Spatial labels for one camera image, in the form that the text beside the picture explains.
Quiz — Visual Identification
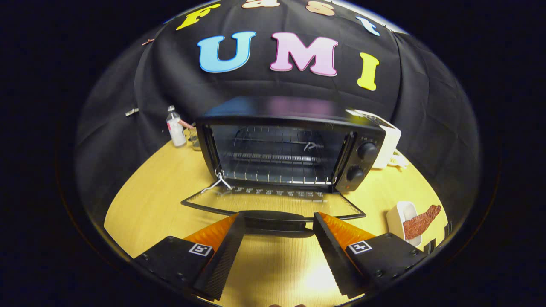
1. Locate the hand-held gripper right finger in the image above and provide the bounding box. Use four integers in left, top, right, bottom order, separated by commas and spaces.
313, 212, 427, 299

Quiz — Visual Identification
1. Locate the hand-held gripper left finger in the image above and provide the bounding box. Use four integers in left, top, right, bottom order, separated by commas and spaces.
133, 212, 247, 301

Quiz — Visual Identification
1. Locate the red meat slice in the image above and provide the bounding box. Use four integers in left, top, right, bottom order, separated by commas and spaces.
403, 205, 442, 240

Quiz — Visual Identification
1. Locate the black toaster oven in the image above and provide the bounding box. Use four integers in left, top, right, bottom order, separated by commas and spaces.
181, 96, 386, 237

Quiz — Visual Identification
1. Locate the white pop-up toaster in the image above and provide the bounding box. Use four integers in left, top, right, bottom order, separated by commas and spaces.
346, 109, 402, 169

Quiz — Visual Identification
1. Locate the white ribbed tray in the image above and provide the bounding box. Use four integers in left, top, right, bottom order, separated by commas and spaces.
386, 201, 424, 248

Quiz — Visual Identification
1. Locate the white divided dish with beans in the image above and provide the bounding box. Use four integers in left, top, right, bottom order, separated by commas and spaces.
386, 153, 409, 169

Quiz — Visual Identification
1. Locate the small clear bottle white label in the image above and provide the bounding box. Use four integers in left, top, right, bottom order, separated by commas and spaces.
166, 105, 187, 148

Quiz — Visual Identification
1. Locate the black backdrop cloth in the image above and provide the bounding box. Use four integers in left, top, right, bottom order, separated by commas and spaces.
76, 0, 482, 222

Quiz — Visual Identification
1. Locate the small wire basket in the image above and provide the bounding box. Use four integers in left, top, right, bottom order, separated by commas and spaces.
188, 123, 203, 151

